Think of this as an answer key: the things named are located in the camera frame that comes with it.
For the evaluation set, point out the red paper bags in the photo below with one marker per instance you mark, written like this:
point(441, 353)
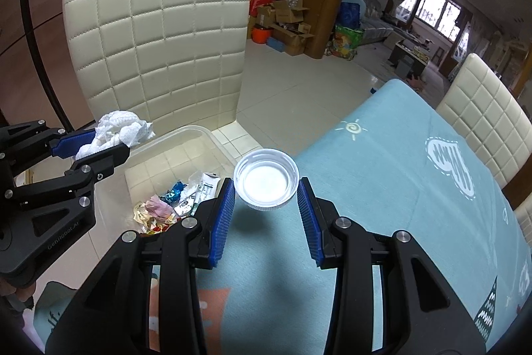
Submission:
point(258, 3)

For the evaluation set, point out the cream quilted leather chair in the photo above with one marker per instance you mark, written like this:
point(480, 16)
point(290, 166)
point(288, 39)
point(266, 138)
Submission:
point(525, 217)
point(158, 39)
point(478, 118)

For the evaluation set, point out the yellow wrapper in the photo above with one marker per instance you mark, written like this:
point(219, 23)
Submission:
point(143, 213)

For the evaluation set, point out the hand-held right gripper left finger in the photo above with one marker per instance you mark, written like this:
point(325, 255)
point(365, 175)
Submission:
point(220, 224)

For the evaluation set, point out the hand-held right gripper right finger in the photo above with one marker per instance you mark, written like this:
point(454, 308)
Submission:
point(309, 224)

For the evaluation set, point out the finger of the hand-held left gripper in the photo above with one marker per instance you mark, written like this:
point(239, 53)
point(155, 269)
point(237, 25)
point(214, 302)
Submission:
point(99, 163)
point(68, 143)

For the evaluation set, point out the clear plastic bin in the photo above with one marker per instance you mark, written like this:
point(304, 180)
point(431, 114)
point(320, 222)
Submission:
point(166, 147)

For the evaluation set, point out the pink paper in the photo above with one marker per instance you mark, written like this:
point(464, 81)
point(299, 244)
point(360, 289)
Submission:
point(160, 207)

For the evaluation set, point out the blue foil wrapper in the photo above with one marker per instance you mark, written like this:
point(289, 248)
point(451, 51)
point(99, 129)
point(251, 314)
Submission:
point(174, 192)

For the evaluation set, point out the colourful shopping bag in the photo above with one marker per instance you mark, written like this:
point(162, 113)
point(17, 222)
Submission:
point(345, 43)

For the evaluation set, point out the teal printed tablecloth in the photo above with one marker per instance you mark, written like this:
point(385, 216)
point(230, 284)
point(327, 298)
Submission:
point(374, 155)

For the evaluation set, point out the grey sofa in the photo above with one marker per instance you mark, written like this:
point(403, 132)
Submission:
point(374, 22)

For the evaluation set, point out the barred window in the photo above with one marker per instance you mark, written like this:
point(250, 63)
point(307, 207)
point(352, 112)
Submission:
point(436, 12)

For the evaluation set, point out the pile of cardboard boxes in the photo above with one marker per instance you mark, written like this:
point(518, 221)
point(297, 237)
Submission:
point(286, 24)

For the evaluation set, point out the orange bucket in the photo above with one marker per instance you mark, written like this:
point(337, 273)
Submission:
point(262, 35)

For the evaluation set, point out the white bottle cap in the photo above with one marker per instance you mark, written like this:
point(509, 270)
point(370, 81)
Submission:
point(266, 180)

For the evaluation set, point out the white tissue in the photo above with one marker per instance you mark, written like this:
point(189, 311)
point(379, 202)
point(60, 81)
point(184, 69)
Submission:
point(120, 130)

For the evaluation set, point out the low coffee table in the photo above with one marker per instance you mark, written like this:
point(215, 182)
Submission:
point(409, 57)

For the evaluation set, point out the wooden partition cabinet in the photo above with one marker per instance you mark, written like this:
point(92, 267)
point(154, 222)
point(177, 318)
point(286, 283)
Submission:
point(324, 5)

